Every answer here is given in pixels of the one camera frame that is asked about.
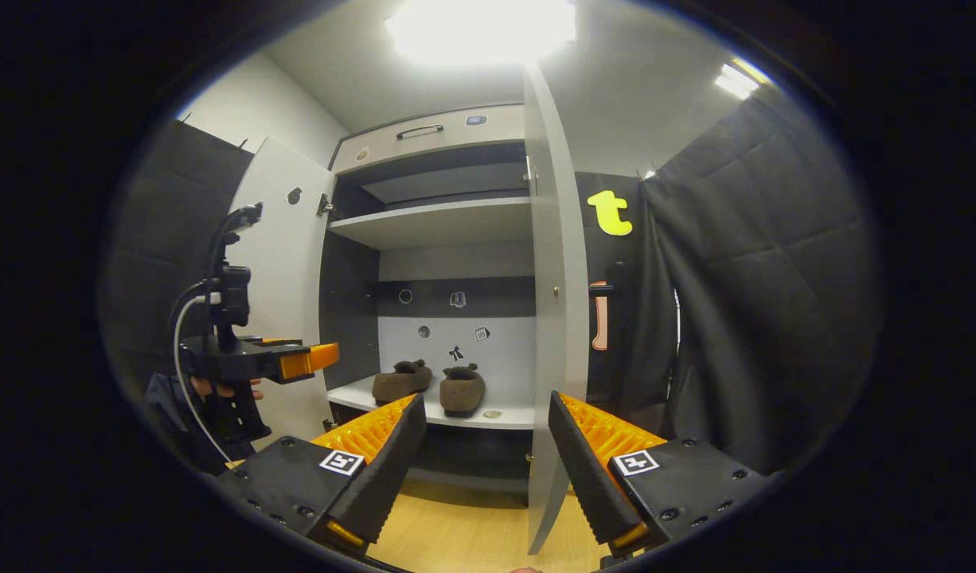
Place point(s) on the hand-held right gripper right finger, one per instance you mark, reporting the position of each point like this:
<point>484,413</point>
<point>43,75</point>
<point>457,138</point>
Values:
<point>583,469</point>

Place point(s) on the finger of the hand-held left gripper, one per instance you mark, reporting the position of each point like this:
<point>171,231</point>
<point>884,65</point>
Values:
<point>309,362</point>

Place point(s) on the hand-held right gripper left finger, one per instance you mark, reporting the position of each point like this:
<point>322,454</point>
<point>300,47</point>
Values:
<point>388,469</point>

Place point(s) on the brown felt shoe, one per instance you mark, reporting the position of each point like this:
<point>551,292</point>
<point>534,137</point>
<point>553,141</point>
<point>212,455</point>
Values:
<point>400,383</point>
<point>462,391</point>

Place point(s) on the white cabinet door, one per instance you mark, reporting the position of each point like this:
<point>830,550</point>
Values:
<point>552,239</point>
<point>285,263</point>

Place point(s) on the white shoe cabinet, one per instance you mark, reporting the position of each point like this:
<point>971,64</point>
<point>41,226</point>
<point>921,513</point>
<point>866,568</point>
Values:
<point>448,223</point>

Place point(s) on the white cabinet drawer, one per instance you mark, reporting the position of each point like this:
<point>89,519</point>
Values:
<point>424,139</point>

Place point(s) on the large ceiling light panel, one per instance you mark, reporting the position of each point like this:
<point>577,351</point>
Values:
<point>480,30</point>

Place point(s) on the small ceiling light panel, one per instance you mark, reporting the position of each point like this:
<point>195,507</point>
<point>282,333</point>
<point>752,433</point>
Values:
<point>739,79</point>

